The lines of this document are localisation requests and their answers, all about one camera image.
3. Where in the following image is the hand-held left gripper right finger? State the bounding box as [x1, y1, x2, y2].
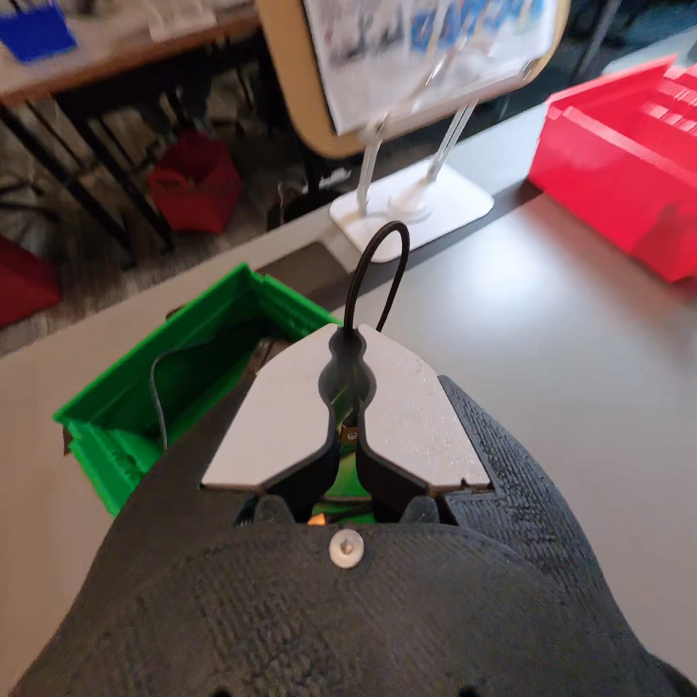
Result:
[356, 324, 491, 493]

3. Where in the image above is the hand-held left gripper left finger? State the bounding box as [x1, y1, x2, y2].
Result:
[201, 324, 341, 493]

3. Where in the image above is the green plastic bin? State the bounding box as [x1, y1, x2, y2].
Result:
[53, 263, 376, 526]

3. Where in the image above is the black cable orange plug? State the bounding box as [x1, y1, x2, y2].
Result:
[307, 220, 410, 528]

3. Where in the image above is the red plastic bin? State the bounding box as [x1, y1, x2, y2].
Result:
[528, 54, 697, 284]

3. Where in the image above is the instruction sheet on stand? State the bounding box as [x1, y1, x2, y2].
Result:
[256, 0, 572, 265]

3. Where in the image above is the dark red floor bin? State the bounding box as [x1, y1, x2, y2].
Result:
[147, 130, 243, 234]
[0, 235, 62, 330]

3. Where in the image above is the printed instruction sheet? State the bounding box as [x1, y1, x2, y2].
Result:
[302, 0, 556, 137]

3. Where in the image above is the wooden background desk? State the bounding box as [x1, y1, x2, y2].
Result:
[0, 0, 268, 270]

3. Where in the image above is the blue box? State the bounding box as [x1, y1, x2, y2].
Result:
[0, 0, 77, 63]

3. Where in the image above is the dark hub cable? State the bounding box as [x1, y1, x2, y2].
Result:
[150, 340, 219, 450]

